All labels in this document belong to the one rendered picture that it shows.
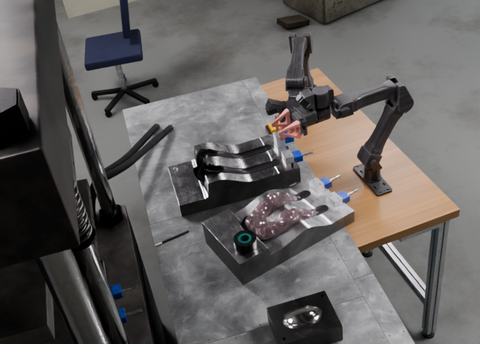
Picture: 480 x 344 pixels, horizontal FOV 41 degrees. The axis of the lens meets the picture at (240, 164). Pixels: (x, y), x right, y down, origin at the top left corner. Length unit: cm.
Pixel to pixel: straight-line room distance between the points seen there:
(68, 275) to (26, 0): 58
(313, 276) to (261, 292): 19
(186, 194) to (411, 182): 89
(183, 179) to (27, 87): 160
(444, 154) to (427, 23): 170
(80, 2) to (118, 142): 224
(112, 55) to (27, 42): 332
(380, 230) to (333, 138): 59
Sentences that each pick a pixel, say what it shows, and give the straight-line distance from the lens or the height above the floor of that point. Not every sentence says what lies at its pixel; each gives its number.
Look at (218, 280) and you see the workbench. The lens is 228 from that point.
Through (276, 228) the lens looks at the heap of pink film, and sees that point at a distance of 229.
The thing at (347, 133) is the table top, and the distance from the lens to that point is 287.
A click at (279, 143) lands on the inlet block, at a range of 264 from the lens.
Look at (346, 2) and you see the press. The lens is 553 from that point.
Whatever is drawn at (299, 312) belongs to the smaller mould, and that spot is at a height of 86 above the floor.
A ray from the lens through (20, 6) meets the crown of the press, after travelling 139.
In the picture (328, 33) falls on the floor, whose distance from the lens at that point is 537.
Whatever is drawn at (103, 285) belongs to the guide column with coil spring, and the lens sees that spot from 178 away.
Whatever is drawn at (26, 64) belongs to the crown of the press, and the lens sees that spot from 115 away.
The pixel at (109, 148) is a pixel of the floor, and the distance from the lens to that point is 440.
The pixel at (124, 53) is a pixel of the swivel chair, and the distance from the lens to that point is 453.
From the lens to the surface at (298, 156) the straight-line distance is 258.
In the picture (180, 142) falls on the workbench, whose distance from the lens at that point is 293.
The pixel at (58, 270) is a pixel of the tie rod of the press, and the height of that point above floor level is 173.
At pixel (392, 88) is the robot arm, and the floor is 123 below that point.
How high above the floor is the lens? 251
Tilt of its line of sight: 39 degrees down
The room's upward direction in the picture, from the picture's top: 8 degrees counter-clockwise
